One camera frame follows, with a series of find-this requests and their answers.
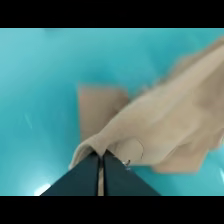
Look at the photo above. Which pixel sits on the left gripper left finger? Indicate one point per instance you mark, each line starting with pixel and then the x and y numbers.
pixel 80 180

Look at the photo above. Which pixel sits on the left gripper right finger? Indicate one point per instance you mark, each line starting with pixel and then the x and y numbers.
pixel 124 181

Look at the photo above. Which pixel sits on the beige shirt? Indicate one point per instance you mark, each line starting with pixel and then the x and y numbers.
pixel 173 126

